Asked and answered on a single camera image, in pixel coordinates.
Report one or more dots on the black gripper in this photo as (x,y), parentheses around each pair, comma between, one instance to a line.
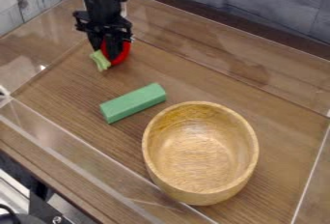
(96,30)

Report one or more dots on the red felt fruit green leaf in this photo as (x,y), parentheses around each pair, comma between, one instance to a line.
(106,59)

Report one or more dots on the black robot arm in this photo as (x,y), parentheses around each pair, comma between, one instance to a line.
(103,10)

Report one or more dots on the green rectangular block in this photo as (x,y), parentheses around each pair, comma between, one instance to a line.
(132,102)

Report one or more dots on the wooden bowl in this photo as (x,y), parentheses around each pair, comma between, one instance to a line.
(201,152)

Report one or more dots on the clear acrylic enclosure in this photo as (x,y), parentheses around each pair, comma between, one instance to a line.
(88,160)

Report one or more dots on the black metal bracket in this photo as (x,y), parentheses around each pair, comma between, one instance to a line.
(44,212)

